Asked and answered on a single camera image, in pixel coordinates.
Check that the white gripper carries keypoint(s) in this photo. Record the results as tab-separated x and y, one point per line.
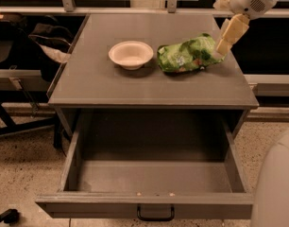
246	1

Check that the green rice chip bag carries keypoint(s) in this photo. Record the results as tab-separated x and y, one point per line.
191	55

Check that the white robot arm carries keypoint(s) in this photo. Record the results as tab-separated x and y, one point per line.
270	207

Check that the dark bag with cloth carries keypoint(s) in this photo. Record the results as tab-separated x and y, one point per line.
44	46

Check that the open grey top drawer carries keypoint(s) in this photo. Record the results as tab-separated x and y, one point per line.
105	180

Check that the white paper bowl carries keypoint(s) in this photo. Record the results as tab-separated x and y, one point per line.
131	55

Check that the grey cabinet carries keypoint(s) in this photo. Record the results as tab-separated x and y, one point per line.
147	106

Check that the black caster wheel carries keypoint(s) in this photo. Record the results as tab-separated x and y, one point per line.
9	216

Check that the black drawer handle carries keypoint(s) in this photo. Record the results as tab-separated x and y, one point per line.
152	212

